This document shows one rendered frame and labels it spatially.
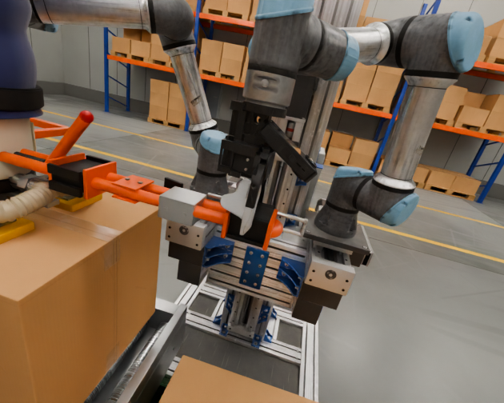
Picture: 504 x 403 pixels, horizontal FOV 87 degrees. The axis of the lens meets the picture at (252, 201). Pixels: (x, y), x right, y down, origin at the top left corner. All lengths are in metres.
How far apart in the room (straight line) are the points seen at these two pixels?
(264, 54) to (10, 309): 0.52
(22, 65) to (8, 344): 0.49
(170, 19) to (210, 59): 7.24
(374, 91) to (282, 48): 7.26
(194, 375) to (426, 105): 1.04
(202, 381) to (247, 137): 0.83
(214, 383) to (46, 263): 0.67
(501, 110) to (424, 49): 7.80
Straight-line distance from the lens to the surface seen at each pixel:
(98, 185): 0.57
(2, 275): 0.59
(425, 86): 0.80
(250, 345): 1.57
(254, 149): 0.42
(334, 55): 0.48
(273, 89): 0.41
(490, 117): 8.50
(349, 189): 0.90
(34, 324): 0.58
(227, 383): 1.06
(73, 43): 12.36
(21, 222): 0.70
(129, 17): 0.93
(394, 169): 0.83
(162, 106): 8.77
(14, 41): 0.71
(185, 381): 1.05
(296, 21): 0.42
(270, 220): 0.45
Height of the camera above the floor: 1.43
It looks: 22 degrees down
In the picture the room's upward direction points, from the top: 12 degrees clockwise
